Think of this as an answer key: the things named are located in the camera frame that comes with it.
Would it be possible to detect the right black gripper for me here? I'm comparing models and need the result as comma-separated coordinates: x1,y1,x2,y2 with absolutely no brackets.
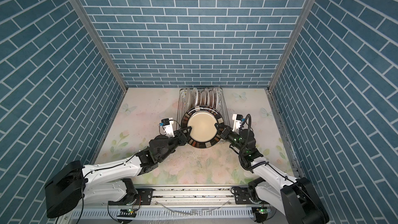
216,123,247,156

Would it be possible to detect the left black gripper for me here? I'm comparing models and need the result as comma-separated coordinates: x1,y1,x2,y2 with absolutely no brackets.
158,127,193,163

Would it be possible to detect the dark patterned rim plate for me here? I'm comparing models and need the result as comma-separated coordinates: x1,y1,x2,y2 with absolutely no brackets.
181,105,224,149

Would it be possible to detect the plain grey white plate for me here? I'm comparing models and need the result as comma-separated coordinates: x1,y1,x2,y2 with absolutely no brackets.
184,88,192,111

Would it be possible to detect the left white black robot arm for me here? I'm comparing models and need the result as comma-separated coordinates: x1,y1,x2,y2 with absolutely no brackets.
45,127,192,218

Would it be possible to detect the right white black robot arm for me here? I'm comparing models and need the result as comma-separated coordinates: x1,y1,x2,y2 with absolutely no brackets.
215,123,330,224

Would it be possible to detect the patterned brown white plate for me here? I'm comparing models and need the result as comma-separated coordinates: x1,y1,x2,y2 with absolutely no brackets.
209,87,217,108

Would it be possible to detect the red rim white plate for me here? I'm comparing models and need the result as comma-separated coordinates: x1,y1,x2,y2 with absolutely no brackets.
198,90,205,105

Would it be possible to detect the strawberry print blue rim plate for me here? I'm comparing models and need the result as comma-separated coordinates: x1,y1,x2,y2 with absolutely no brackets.
191,88,199,107

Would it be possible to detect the left green circuit board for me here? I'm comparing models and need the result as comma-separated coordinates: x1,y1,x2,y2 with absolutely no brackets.
117,208,137,219

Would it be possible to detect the green circuit board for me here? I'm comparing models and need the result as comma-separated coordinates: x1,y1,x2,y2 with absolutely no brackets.
117,208,137,219
252,207,272,219

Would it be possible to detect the right green circuit board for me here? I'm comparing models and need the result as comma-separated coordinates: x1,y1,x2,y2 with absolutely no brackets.
252,207,272,219

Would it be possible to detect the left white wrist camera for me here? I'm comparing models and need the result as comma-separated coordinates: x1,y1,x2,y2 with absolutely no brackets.
159,118,175,138

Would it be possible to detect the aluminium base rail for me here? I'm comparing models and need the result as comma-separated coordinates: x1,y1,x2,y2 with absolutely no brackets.
57,186,287,224

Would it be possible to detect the silver wire dish rack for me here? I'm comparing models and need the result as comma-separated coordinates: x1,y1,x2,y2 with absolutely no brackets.
177,87,230,149

